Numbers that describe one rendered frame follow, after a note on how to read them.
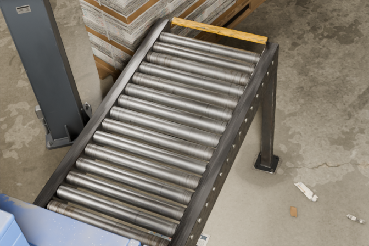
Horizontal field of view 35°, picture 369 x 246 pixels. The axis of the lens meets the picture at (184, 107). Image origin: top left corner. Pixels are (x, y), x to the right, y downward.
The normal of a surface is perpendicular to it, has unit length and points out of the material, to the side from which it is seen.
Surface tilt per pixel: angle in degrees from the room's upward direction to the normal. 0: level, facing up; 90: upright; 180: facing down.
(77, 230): 0
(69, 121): 90
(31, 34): 90
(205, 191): 0
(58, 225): 0
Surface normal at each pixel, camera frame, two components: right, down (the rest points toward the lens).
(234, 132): -0.08, -0.66
